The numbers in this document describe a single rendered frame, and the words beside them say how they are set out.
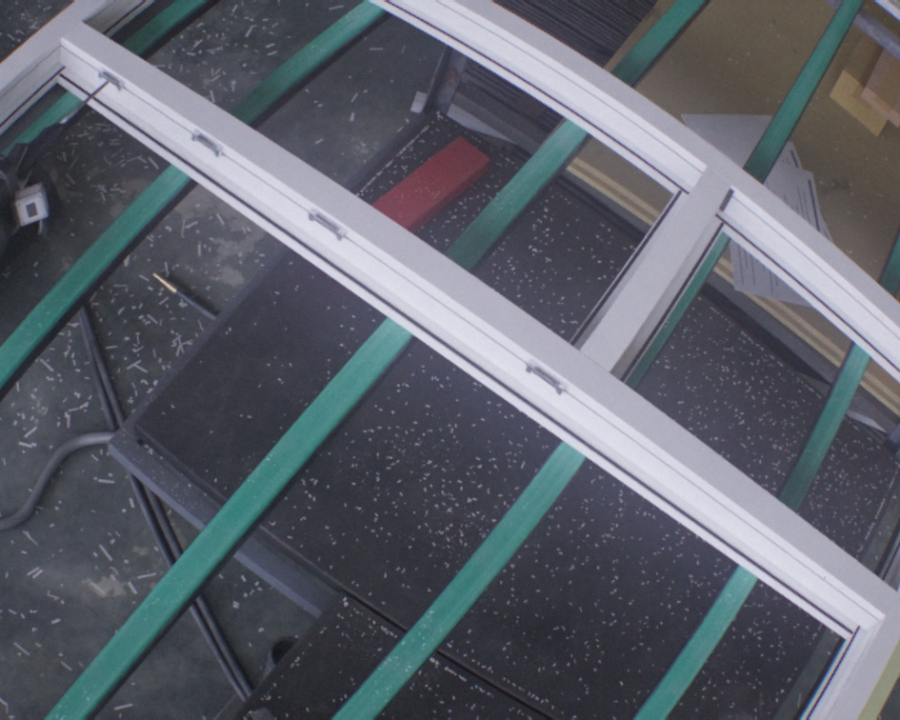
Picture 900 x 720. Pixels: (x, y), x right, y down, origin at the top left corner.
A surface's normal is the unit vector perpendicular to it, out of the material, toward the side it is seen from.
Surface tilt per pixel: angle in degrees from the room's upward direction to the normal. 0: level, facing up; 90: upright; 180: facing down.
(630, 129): 90
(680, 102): 0
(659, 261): 0
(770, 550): 90
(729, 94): 0
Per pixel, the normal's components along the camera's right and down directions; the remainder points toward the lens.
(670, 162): -0.55, 0.65
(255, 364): 0.21, -0.51
